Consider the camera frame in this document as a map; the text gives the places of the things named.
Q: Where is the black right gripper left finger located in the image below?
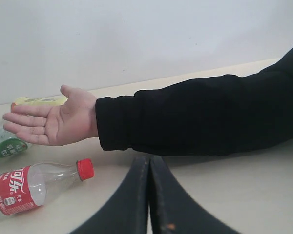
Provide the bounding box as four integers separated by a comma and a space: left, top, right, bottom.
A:
72, 156, 149, 234

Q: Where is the clear cola bottle red label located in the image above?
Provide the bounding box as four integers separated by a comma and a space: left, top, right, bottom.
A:
0, 158, 94, 218

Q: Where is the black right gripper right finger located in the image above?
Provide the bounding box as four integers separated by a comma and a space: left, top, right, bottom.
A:
150, 156, 237, 234

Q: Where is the yellow drink bottle red cap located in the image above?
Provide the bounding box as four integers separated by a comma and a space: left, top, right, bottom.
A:
11, 96, 67, 109

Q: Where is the white green label bottle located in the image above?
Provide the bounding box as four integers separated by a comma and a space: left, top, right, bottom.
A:
0, 127, 32, 160

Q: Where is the person's open bare hand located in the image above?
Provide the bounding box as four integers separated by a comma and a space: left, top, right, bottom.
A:
2, 85, 98, 146

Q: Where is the forearm in black sleeve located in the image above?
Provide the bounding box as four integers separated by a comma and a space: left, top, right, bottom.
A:
95, 48, 293, 156

